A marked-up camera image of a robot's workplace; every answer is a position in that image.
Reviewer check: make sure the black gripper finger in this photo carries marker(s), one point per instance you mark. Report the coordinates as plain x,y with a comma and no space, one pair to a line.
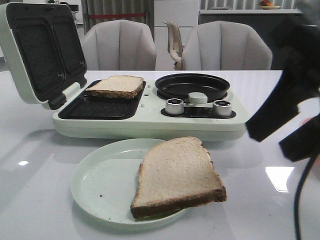
278,109
304,142

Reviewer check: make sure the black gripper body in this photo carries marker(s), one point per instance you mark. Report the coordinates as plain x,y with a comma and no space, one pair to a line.
299,38

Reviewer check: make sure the bread slice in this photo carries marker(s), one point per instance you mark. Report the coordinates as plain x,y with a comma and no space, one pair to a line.
117,86
175,175

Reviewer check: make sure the green breakfast maker lid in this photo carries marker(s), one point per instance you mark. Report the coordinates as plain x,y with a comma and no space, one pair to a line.
42,49

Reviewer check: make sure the green breakfast maker base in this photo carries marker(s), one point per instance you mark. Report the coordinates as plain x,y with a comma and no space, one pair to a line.
144,116

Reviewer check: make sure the fruit bowl on counter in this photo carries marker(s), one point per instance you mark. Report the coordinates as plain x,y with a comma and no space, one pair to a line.
268,5

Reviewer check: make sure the right silver control knob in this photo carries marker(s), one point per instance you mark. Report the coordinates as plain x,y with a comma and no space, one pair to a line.
222,108

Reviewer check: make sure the silver control knob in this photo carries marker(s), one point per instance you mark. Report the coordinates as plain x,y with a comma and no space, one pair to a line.
174,106
222,108

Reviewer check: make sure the right grey upholstered chair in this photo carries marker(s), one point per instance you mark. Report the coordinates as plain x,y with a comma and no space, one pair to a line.
225,46

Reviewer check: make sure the grey upholstered chair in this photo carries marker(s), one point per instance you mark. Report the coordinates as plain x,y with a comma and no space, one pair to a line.
225,46
119,45

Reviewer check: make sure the black round frying pan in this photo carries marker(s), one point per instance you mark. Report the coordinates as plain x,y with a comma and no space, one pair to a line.
179,86

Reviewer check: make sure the left silver control knob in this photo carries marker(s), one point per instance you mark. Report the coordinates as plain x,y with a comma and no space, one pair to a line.
174,106

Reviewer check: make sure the white cabinet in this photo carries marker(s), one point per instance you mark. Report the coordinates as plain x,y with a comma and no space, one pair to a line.
185,14

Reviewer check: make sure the beige office chair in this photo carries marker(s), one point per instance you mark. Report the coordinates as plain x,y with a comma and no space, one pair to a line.
174,44

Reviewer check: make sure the left grey upholstered chair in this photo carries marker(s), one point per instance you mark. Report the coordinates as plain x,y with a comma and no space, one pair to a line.
119,45

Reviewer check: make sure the light green round plate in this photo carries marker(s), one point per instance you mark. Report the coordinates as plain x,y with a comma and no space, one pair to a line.
105,182

